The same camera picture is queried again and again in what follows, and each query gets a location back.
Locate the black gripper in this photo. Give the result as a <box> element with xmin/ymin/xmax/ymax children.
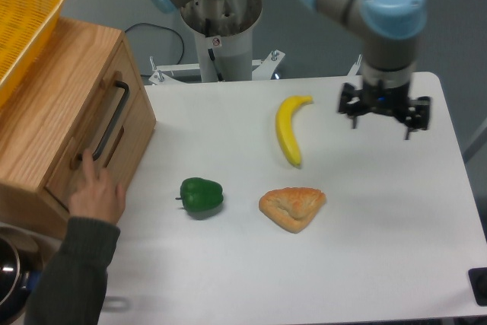
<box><xmin>337</xmin><ymin>76</ymin><xmax>431</xmax><ymax>140</ymax></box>

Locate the wooden top drawer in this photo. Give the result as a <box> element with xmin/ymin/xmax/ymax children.
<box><xmin>46</xmin><ymin>41</ymin><xmax>142</xmax><ymax>206</ymax></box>

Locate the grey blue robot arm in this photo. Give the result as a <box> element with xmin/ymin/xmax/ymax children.
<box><xmin>151</xmin><ymin>0</ymin><xmax>431</xmax><ymax>132</ymax></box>

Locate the dark green sleeved forearm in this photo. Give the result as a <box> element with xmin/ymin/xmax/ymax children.
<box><xmin>24</xmin><ymin>217</ymin><xmax>120</xmax><ymax>324</ymax></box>

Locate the wooden drawer cabinet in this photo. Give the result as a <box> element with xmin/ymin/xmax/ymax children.
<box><xmin>1</xmin><ymin>18</ymin><xmax>156</xmax><ymax>238</ymax></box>

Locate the person's hand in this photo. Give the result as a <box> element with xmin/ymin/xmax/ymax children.
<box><xmin>68</xmin><ymin>150</ymin><xmax>126</xmax><ymax>225</ymax></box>

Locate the yellow banana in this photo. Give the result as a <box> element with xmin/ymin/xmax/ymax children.
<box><xmin>275</xmin><ymin>95</ymin><xmax>313</xmax><ymax>167</ymax></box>

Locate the golden pastry turnover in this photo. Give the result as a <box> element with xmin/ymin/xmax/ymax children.
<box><xmin>259</xmin><ymin>187</ymin><xmax>326</xmax><ymax>234</ymax></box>

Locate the black corner object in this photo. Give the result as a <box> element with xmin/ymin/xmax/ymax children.
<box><xmin>468</xmin><ymin>267</ymin><xmax>487</xmax><ymax>307</ymax></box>

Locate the green bell pepper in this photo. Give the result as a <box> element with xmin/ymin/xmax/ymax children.
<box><xmin>177</xmin><ymin>177</ymin><xmax>224</xmax><ymax>213</ymax></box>

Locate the yellow plastic basket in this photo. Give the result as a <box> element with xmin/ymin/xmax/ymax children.
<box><xmin>1</xmin><ymin>0</ymin><xmax>65</xmax><ymax>105</ymax></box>

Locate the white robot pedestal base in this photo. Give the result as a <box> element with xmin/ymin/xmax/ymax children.
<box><xmin>148</xmin><ymin>0</ymin><xmax>286</xmax><ymax>84</ymax></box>

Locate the black cable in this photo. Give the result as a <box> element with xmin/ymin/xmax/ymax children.
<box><xmin>124</xmin><ymin>22</ymin><xmax>186</xmax><ymax>65</ymax></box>

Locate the black pan blue handle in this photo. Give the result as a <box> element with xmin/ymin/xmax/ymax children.
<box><xmin>1</xmin><ymin>228</ymin><xmax>43</xmax><ymax>324</ymax></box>

